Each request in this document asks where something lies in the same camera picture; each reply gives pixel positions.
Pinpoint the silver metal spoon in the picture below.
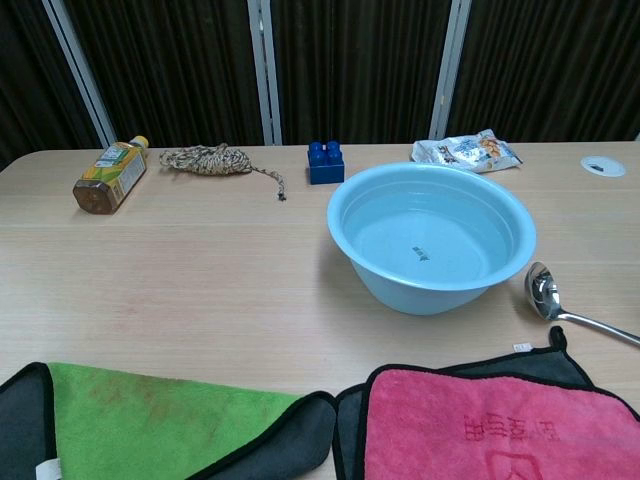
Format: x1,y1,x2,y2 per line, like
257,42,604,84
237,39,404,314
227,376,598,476
523,260,640,348

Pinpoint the light blue plastic basin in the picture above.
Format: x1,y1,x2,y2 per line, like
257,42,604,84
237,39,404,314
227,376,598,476
326,161,538,317

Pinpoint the blue toy building block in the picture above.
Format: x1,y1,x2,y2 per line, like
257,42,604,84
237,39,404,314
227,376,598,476
306,140,346,186

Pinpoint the white snack bag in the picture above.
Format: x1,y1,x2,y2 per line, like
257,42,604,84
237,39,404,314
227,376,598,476
411,128,524,175

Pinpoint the amber tea bottle yellow label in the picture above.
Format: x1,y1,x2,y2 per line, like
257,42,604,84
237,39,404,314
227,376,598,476
72,135,150,216

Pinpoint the green and grey towel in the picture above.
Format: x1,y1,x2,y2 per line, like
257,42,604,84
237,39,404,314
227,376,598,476
0,361,337,480

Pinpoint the pink and grey towel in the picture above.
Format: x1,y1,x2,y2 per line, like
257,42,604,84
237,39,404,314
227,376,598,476
332,326,640,480

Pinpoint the coiled braided rope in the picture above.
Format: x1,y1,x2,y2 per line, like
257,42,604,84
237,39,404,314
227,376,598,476
158,143,290,203

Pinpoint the grey partition frame post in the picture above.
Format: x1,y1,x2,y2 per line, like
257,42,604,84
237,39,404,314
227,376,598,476
40,0,118,149
428,0,473,142
247,0,284,147

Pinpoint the white table cable grommet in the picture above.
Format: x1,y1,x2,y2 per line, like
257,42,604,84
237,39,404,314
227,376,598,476
580,155,627,178

